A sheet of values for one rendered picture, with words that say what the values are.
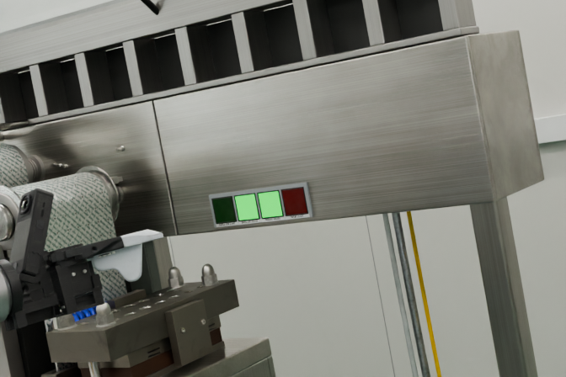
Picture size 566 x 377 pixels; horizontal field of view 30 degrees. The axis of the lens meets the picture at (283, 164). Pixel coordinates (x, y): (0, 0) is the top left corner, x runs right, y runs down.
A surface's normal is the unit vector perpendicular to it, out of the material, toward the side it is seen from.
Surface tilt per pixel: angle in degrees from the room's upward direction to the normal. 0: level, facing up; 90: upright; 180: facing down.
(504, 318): 90
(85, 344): 90
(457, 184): 90
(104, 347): 90
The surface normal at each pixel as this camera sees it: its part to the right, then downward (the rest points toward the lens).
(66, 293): 0.60, -0.21
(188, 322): 0.81, -0.12
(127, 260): 0.09, -0.08
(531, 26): -0.56, 0.14
